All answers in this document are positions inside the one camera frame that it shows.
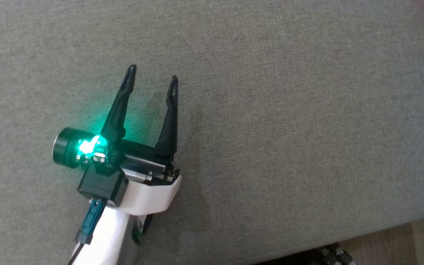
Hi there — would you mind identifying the black cable with teal connector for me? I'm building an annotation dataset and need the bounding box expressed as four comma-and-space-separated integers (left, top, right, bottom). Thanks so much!
67, 198, 107, 265

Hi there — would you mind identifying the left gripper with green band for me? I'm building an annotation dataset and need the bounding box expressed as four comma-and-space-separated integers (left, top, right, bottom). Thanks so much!
52, 64, 182, 216

